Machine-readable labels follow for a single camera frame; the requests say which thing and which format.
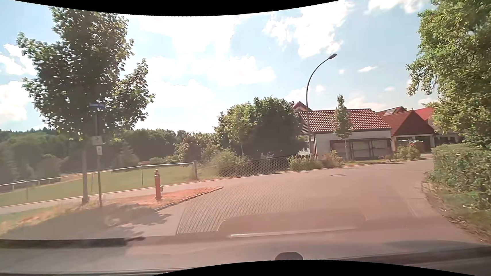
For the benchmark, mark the clump of dark green trees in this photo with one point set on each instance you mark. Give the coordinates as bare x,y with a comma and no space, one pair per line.
266,125

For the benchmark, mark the light green bush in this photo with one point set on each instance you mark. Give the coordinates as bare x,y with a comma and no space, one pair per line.
225,160

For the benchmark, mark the low bushes by building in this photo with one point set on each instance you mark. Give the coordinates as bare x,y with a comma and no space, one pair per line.
312,162

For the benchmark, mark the grey asphalt road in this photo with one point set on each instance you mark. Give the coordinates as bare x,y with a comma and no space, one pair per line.
318,193

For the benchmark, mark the small slim tree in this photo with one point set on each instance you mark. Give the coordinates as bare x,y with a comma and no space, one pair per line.
342,120

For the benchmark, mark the white building with red roof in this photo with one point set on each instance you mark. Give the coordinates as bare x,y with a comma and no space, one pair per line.
363,121

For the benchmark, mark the car's own bonnet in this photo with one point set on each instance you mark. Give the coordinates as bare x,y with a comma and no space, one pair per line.
150,252

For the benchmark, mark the grey paved pavement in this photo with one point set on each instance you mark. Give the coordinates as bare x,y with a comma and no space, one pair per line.
118,227

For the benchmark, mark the red-roofed building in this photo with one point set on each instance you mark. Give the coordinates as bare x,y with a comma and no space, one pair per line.
406,122

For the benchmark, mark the flowering bush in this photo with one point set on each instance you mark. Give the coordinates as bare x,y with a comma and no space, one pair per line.
407,151

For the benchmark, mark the tall leafy tree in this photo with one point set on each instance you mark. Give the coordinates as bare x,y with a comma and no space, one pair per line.
83,67

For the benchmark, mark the dry grass verge with tree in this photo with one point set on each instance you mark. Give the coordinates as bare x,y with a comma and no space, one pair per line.
52,214

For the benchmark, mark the wood of trees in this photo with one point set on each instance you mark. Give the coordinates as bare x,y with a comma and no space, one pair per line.
34,148

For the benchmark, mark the grass verge beside hedge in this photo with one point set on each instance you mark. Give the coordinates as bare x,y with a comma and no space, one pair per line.
471,217

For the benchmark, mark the large spreading tree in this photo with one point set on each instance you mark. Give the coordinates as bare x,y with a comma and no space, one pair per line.
473,61

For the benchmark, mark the green hedge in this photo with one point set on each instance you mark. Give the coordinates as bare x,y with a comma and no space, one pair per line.
486,177

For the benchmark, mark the curved lamp post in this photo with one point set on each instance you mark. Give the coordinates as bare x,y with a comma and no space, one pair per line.
308,120

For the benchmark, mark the red hydrant post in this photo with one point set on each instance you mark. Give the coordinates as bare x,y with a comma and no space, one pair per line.
158,185

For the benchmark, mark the road sign on post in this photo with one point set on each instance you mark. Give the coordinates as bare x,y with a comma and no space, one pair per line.
96,140

